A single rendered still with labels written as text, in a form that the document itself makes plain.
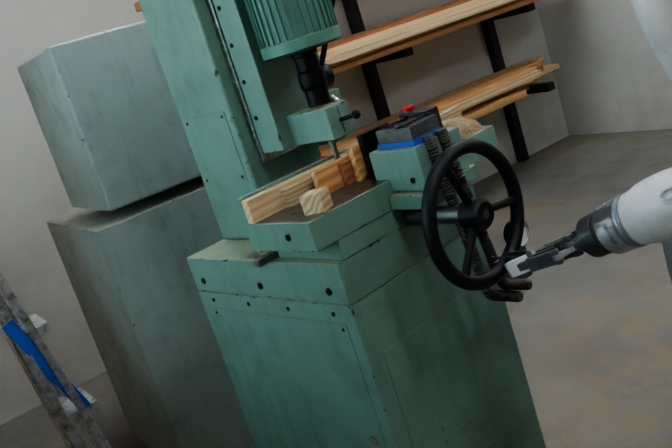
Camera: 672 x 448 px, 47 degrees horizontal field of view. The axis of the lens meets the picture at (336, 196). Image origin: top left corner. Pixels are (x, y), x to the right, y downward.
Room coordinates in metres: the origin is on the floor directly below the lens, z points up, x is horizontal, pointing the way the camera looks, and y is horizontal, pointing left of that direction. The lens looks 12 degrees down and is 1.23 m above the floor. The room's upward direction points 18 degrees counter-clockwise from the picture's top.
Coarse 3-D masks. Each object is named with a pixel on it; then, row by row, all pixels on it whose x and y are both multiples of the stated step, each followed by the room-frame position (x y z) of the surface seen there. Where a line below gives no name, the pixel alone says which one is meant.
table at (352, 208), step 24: (336, 192) 1.57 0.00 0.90; (360, 192) 1.50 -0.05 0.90; (384, 192) 1.52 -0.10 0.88; (408, 192) 1.50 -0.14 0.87; (288, 216) 1.49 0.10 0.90; (312, 216) 1.43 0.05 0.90; (336, 216) 1.43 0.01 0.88; (360, 216) 1.47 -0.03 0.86; (264, 240) 1.51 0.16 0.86; (288, 240) 1.45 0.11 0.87; (312, 240) 1.39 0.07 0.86; (336, 240) 1.42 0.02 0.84
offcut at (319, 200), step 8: (312, 192) 1.46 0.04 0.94; (320, 192) 1.44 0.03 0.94; (328, 192) 1.47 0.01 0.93; (304, 200) 1.45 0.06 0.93; (312, 200) 1.44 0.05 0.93; (320, 200) 1.43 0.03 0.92; (328, 200) 1.46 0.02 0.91; (304, 208) 1.45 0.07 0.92; (312, 208) 1.44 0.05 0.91; (320, 208) 1.44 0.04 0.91; (328, 208) 1.45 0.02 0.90
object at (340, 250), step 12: (456, 192) 1.65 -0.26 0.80; (384, 216) 1.51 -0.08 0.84; (396, 216) 1.53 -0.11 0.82; (360, 228) 1.46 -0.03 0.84; (372, 228) 1.48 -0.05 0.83; (384, 228) 1.50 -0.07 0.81; (396, 228) 1.52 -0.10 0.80; (348, 240) 1.44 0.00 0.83; (360, 240) 1.46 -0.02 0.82; (372, 240) 1.48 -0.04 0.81; (288, 252) 1.56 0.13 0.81; (300, 252) 1.52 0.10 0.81; (312, 252) 1.49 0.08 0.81; (324, 252) 1.46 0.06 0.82; (336, 252) 1.44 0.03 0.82; (348, 252) 1.43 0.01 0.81
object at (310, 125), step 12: (312, 108) 1.70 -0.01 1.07; (324, 108) 1.62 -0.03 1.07; (336, 108) 1.64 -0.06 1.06; (348, 108) 1.66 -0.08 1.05; (288, 120) 1.72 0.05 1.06; (300, 120) 1.69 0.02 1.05; (312, 120) 1.66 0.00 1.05; (324, 120) 1.63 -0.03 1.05; (336, 120) 1.63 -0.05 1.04; (348, 120) 1.65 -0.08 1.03; (300, 132) 1.70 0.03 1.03; (312, 132) 1.67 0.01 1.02; (324, 132) 1.64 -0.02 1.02; (336, 132) 1.62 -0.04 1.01; (348, 132) 1.65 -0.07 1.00; (300, 144) 1.71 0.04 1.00
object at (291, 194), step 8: (448, 112) 1.91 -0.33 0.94; (456, 112) 1.93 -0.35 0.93; (296, 184) 1.59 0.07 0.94; (304, 184) 1.60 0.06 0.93; (312, 184) 1.61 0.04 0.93; (288, 192) 1.57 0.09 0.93; (296, 192) 1.58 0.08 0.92; (304, 192) 1.59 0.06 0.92; (288, 200) 1.57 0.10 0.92; (296, 200) 1.58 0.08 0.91
